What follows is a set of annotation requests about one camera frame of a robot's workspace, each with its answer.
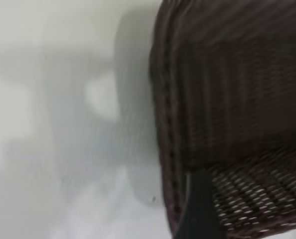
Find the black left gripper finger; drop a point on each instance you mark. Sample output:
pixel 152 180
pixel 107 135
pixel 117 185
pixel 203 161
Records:
pixel 200 211

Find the dark brown wicker basket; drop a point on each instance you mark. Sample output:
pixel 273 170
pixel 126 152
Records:
pixel 237 99

